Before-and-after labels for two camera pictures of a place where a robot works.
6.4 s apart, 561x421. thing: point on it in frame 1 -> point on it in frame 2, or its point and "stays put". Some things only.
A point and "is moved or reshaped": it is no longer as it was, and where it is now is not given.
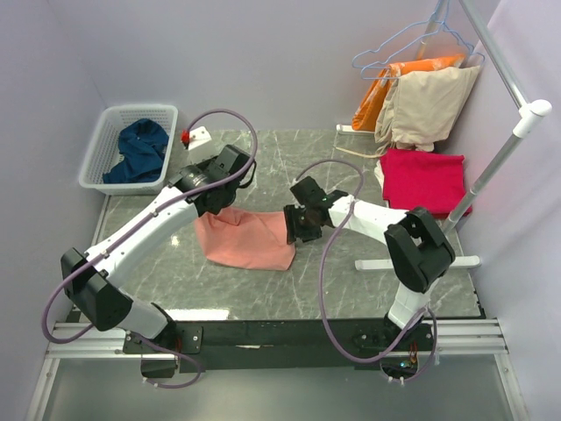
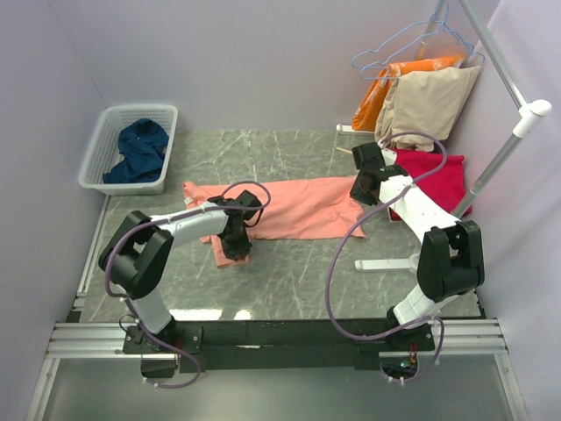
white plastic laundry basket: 103,151 stays put
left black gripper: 202,166 -> 230,251
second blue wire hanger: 408,40 stays put
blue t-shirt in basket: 143,146 stays put
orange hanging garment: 370,105 stays put
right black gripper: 294,230 -> 357,194
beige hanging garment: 421,105 stays put
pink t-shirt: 245,239 is moved or reshaped
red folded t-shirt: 411,180 stays put
